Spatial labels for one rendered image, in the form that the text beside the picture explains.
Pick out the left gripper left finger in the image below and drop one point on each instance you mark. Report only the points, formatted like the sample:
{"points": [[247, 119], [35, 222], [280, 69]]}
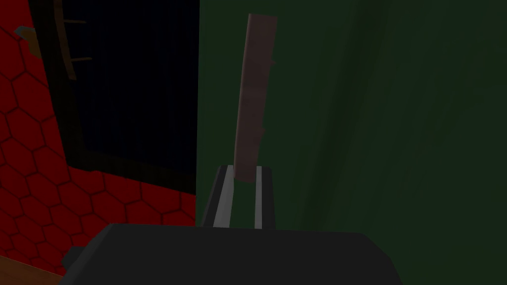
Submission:
{"points": [[220, 200]]}

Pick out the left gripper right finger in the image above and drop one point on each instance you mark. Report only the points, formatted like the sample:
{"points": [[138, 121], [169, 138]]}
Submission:
{"points": [[263, 202]]}

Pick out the dark green door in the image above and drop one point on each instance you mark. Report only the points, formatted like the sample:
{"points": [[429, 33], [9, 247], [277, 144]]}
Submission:
{"points": [[380, 118]]}

